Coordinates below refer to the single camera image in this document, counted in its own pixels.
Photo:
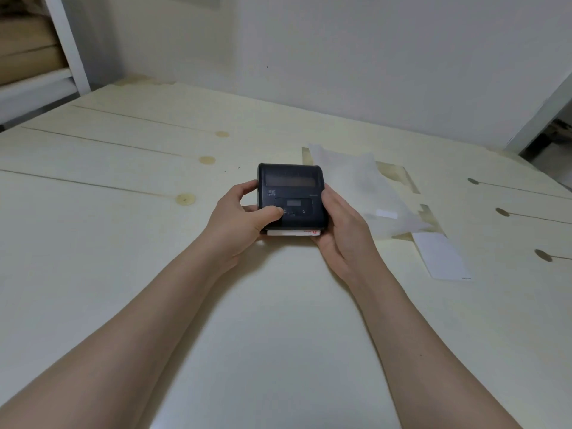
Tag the person's left hand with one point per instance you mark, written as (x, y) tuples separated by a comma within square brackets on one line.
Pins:
[(228, 232)]

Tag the person's right hand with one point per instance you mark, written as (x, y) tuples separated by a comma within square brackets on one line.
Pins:
[(348, 245)]

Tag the person's left thumb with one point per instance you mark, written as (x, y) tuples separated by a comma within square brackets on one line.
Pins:
[(266, 213)]

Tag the person's right thumb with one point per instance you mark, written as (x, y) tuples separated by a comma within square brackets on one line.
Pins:
[(336, 203)]

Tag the black portable label printer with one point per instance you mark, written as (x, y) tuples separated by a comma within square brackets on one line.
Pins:
[(290, 187)]

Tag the person's left forearm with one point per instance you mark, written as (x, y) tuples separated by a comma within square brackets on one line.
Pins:
[(116, 348)]

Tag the person's right forearm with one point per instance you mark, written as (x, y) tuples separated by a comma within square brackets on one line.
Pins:
[(424, 352)]

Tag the white label with red mark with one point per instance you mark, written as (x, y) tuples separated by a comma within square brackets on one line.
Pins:
[(290, 233)]

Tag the translucent white plastic bag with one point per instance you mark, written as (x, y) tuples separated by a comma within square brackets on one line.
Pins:
[(380, 192)]

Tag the clear yellowish film sheet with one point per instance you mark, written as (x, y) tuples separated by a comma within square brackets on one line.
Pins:
[(409, 176)]

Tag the white paper strip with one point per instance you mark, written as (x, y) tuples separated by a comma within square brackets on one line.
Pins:
[(442, 256)]

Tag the dark items under rack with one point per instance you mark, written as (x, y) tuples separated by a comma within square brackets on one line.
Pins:
[(552, 147)]

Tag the brown cardboard boxes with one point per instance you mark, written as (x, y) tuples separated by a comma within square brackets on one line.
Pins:
[(27, 49)]

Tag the white metal rack post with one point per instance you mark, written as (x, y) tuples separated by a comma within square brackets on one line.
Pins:
[(540, 113)]

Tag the white shelf frame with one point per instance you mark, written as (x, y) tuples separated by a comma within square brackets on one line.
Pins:
[(67, 44)]

